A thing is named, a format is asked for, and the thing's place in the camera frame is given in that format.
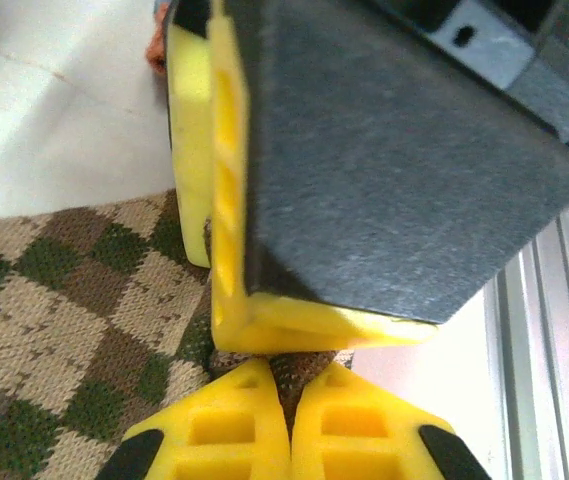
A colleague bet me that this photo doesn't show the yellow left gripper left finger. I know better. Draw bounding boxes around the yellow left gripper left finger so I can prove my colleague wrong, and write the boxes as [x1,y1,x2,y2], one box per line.
[96,358,291,480]

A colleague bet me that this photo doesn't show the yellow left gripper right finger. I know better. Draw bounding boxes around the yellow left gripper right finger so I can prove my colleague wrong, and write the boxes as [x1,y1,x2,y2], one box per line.
[291,361,485,480]

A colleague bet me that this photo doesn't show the beige brown argyle sock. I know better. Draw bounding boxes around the beige brown argyle sock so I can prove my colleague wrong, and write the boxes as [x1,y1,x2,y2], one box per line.
[0,187,356,480]

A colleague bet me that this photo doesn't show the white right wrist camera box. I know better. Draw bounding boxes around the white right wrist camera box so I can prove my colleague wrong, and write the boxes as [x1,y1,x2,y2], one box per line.
[432,5,538,94]

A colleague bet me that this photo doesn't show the aluminium rail frame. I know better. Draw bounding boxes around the aluminium rail frame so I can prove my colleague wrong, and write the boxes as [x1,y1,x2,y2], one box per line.
[482,199,569,480]

